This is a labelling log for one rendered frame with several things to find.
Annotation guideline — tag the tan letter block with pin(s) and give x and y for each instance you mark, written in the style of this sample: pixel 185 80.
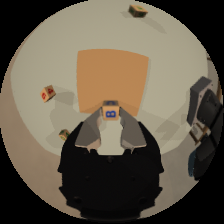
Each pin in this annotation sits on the tan letter block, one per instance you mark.
pixel 137 11
pixel 64 134
pixel 110 110
pixel 47 93

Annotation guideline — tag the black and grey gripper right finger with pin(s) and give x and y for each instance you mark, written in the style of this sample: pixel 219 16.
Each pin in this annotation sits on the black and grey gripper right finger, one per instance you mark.
pixel 135 136

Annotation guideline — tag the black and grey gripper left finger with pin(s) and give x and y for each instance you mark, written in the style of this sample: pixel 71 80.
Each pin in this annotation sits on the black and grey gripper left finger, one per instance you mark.
pixel 84 137

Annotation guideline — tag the orange flat mat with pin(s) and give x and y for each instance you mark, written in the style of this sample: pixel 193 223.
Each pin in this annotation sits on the orange flat mat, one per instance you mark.
pixel 110 74

